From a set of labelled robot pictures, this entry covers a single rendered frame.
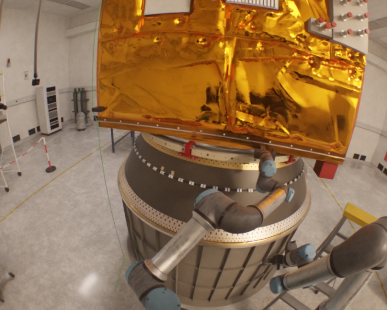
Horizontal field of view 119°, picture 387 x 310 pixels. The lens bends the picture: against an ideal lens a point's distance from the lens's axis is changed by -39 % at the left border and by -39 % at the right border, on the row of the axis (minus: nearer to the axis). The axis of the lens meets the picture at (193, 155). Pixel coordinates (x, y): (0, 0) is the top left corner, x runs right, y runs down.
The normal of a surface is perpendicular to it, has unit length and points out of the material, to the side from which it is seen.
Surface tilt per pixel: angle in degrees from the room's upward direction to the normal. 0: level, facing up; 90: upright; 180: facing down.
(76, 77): 90
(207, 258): 90
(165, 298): 8
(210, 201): 33
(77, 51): 90
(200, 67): 87
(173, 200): 62
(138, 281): 25
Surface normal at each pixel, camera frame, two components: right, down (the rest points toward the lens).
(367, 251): -0.68, -0.36
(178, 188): -0.34, -0.12
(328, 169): -0.22, 0.39
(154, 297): 0.16, -0.85
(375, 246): -0.46, -0.47
